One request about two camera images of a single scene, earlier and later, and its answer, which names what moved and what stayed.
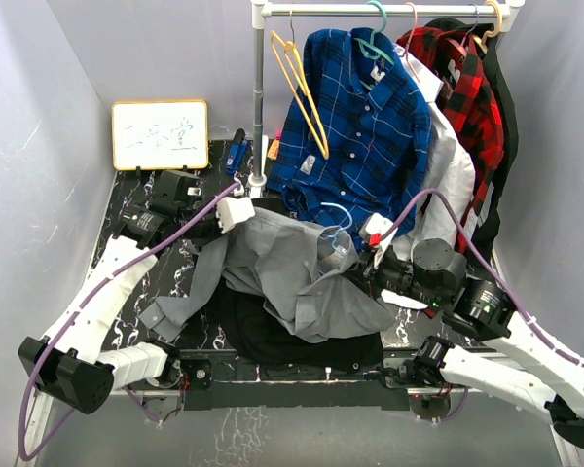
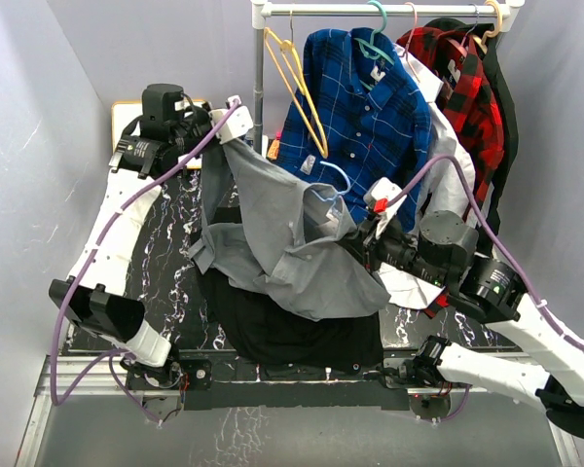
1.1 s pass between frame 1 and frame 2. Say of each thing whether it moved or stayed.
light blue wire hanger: moved
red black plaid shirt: stayed
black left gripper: moved
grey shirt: moved
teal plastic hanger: stayed
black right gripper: moved
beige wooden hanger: stayed
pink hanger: stayed
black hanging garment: stayed
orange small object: stayed
